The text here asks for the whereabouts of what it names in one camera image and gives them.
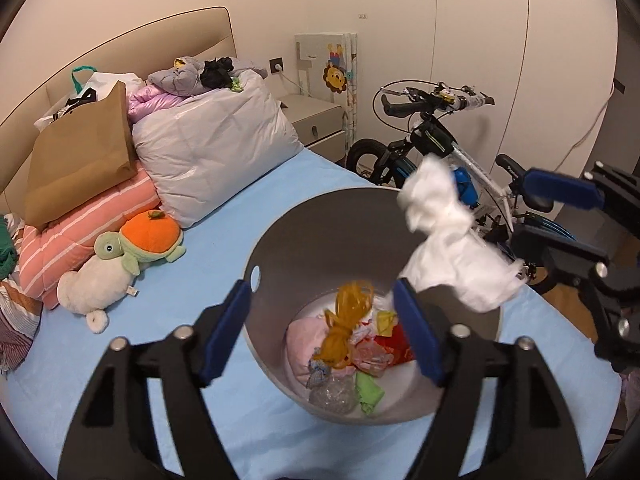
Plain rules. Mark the green towel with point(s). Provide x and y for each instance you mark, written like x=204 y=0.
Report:
x=6 y=250

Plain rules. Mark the lilac grey jacket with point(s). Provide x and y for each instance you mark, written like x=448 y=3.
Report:
x=175 y=77

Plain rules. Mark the black cloth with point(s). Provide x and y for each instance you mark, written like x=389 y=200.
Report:
x=216 y=72

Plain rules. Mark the wall socket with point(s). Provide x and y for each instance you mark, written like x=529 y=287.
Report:
x=276 y=65

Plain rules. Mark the white plush toy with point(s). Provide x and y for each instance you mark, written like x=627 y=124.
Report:
x=95 y=285

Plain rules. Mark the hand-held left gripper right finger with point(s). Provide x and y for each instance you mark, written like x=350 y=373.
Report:
x=420 y=330

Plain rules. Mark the pink cloth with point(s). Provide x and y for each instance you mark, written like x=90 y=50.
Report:
x=305 y=345

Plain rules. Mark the bicycle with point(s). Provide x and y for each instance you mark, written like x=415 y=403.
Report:
x=435 y=140

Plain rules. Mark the pink shiny quilt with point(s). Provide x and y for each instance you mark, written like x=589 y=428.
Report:
x=150 y=102

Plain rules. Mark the grey round bin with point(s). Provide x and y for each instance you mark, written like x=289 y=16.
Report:
x=300 y=240

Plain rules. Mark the large white tissue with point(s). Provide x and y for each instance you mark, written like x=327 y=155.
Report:
x=465 y=260

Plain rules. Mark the blue bed sheet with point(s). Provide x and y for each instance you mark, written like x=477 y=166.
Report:
x=210 y=260

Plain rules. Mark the striped blanket bundle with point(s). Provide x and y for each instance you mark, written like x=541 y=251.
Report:
x=15 y=330

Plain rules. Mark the pink striped pillow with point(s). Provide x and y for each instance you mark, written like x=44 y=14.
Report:
x=65 y=245

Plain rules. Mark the folded lion print mat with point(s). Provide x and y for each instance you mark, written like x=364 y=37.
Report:
x=320 y=60

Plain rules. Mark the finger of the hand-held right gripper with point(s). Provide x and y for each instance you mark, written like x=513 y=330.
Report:
x=555 y=250
x=560 y=187

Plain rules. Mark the white pillow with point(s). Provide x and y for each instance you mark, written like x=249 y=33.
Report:
x=210 y=145

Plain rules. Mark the trash inside bin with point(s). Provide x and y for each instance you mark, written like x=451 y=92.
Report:
x=345 y=310

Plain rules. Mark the white nightstand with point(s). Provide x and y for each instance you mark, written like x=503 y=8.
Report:
x=315 y=120

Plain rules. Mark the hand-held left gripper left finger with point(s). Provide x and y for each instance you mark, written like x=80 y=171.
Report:
x=225 y=330

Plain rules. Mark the green turtle plush toy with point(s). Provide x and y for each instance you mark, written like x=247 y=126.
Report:
x=150 y=235

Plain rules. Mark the brown paper bag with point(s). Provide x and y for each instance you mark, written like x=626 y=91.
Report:
x=80 y=160

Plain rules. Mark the white wardrobe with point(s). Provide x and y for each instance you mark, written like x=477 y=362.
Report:
x=480 y=35

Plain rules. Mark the beige headboard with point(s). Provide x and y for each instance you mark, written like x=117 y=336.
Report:
x=150 y=45

